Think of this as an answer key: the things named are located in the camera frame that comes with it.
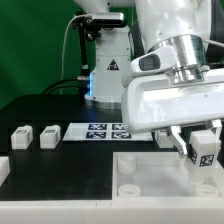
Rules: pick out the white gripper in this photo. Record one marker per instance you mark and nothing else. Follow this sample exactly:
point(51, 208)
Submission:
point(152, 102)

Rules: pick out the white front fence bar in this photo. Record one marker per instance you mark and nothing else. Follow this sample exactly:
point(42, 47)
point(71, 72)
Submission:
point(197, 210)

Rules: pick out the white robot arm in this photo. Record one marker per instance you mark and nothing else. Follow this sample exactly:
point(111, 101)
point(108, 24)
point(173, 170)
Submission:
point(189, 26)

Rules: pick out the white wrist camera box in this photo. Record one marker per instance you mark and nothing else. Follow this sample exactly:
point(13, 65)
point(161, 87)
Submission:
point(152, 63)

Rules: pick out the camera on black stand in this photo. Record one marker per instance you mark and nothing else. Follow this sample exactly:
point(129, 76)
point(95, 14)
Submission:
point(108, 32)

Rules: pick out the marker sheet with tags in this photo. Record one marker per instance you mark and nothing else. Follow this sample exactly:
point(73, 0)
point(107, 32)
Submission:
point(102, 132)

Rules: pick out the white square tabletop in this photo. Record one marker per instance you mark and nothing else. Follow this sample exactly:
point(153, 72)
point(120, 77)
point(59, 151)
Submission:
point(163, 174)

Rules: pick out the white left fence piece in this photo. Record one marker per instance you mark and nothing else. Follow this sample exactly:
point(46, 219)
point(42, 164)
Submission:
point(4, 169)

